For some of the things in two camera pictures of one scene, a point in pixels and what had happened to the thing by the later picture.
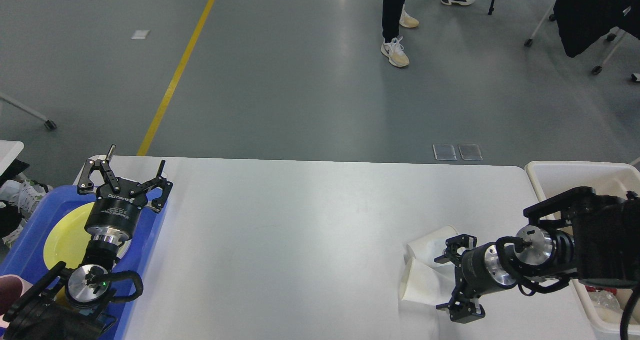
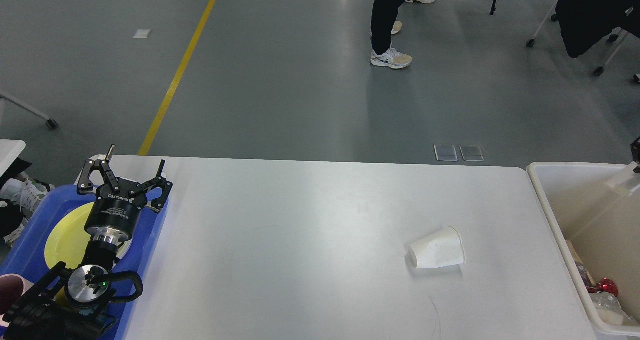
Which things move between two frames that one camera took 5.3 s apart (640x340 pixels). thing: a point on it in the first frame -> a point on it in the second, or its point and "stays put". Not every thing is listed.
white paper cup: [422, 288] -> [626, 179]
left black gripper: [113, 214] stays put
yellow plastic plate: [68, 241] stays put
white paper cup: [430, 247] stays put
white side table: [9, 150] stays put
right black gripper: [478, 271] -> [635, 150]
